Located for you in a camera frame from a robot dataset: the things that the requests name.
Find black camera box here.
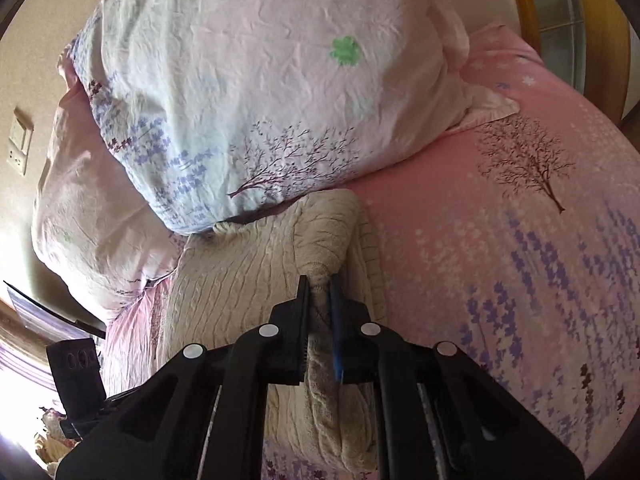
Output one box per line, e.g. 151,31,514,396
46,338,106,422

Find white lavender-print pillow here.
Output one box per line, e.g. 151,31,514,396
67,0,518,235

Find wooden headboard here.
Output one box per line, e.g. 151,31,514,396
515,0,639,136

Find large pale pink floral pillow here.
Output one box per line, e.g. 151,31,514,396
30,79,188,326

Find beige wall switch panel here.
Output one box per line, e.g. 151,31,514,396
6,108,34,177

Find beige cable-knit sweater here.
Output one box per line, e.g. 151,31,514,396
156,188,386,474

